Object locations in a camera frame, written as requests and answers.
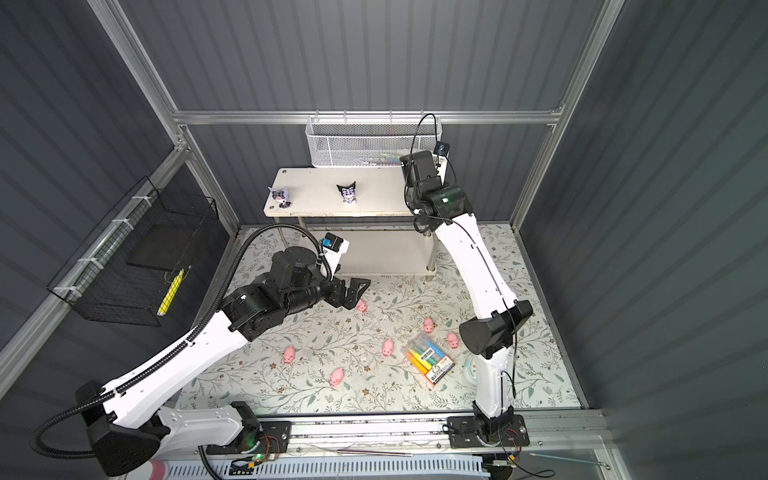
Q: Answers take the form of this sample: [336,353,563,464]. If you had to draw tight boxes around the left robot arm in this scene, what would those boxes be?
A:
[30,226,370,477]

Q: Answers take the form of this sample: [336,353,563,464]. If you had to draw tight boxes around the yellow marker in basket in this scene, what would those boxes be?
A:
[156,269,186,317]

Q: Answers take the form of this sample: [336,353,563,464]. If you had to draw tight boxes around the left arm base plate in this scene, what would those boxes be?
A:
[205,421,292,456]

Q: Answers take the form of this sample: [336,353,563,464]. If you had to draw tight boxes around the pink pig toy bottom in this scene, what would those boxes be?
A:
[329,367,345,387]

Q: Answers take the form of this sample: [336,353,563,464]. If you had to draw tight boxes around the white mesh wall basket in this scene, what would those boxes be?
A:
[305,115,443,168]

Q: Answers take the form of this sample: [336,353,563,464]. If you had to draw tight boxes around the pens in white basket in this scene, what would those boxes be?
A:
[353,151,401,167]

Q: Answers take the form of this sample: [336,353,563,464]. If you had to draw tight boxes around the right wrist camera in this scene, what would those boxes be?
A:
[433,141,450,183]

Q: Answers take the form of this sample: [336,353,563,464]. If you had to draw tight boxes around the pink tape roll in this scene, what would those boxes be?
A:
[148,460,168,480]

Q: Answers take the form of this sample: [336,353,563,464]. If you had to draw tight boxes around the white two-tier shelf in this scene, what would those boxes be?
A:
[263,167,438,278]

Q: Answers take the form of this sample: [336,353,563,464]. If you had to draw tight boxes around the black purple toy figure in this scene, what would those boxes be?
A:
[337,182,356,205]

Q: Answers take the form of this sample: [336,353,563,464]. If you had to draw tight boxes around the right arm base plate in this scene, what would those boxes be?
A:
[441,414,530,449]

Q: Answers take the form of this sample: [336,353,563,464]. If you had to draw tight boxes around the black wire wall basket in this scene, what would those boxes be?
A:
[47,181,218,327]

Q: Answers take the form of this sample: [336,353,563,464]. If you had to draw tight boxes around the white vented cable duct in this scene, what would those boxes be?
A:
[164,454,492,480]

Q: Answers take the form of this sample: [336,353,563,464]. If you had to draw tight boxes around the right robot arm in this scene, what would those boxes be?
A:
[400,150,533,444]

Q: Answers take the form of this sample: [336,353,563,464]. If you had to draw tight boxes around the pack of coloured markers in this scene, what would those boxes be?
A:
[403,335,455,387]

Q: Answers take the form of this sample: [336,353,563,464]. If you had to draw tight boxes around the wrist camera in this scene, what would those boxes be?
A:
[433,141,450,183]
[321,232,350,274]

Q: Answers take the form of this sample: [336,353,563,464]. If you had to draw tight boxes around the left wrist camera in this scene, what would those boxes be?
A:
[321,232,350,274]

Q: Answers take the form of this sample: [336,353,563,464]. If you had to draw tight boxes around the light blue alarm clock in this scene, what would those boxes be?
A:
[464,357,477,386]

